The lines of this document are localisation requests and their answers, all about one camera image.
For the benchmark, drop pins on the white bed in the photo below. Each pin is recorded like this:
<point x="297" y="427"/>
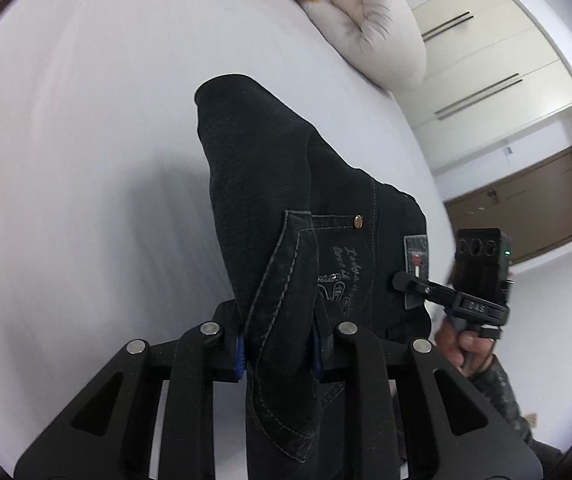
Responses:
<point x="90" y="135"/>

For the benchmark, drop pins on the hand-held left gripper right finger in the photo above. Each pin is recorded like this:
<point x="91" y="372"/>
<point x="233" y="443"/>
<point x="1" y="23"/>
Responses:
<point x="317" y="355"/>

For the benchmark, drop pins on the brown wooden door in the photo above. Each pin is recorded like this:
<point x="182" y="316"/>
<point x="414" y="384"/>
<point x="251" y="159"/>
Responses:
<point x="526" y="210"/>

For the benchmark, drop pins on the white rolled duvet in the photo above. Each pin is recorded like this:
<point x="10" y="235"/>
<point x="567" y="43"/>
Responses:
<point x="376" y="25"/>

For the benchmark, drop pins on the black denim pants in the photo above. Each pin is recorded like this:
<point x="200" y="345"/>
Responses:
<point x="276" y="170"/>

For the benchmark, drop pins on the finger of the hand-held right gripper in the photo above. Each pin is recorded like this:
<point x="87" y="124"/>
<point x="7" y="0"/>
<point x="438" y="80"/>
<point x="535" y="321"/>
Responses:
<point x="423" y="287"/>

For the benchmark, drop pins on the person's right forearm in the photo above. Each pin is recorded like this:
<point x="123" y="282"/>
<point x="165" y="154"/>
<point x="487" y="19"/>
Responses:
<point x="501" y="395"/>

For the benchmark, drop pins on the person's right hand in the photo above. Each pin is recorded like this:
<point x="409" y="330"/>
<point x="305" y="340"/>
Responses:
<point x="466" y="347"/>

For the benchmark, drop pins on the cream wardrobe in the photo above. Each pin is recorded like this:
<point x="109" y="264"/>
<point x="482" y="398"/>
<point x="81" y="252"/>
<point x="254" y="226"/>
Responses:
<point x="491" y="60"/>

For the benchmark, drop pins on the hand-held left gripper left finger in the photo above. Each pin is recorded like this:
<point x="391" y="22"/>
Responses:
<point x="238" y="357"/>

